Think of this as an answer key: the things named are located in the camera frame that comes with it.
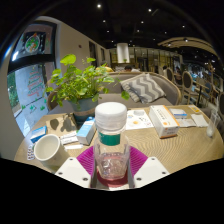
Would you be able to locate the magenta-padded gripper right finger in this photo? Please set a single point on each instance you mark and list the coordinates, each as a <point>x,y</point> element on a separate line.
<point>138,160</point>

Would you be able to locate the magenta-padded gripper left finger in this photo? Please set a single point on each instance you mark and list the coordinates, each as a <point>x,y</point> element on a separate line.
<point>85,160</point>

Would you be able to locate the clear plastic bottle white cap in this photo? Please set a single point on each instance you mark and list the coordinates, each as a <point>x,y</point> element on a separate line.
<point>111,146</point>

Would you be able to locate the white paper packet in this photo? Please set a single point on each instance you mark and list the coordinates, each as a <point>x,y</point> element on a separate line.
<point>70,138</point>

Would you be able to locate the small white blue carton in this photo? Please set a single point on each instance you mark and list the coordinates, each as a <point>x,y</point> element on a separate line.
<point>86,131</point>

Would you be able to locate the white box orange print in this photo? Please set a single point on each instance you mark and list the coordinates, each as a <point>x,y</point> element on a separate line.
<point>163,121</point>

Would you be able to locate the pill blister pack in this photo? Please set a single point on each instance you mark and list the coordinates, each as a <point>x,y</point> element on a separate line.
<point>30,152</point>

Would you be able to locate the white blue paper card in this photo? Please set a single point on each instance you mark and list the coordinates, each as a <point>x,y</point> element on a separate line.
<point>181,116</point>

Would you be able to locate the grey chevron pillow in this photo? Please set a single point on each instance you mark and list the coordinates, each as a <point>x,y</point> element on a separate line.
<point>143,87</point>

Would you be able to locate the white paper napkin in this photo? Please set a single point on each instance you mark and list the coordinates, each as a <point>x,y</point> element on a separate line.
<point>199,120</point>

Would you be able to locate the small yellow card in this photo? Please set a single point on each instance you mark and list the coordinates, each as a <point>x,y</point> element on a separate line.
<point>194,109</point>

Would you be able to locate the green potted plant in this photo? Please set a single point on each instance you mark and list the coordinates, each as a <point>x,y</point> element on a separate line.
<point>80,83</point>

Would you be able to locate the clear plastic cup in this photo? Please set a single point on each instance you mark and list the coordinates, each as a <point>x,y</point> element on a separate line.
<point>212,125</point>

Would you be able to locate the group of dining chairs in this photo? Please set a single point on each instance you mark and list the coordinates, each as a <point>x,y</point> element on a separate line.
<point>186,81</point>

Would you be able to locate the decorated dark-framed window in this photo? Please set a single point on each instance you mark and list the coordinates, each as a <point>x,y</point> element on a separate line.
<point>33,76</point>

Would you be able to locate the white round pillar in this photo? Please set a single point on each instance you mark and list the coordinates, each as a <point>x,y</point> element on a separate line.
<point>123,52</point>

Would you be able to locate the group of ceiling lights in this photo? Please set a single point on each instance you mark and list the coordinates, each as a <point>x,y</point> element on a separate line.
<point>99,5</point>

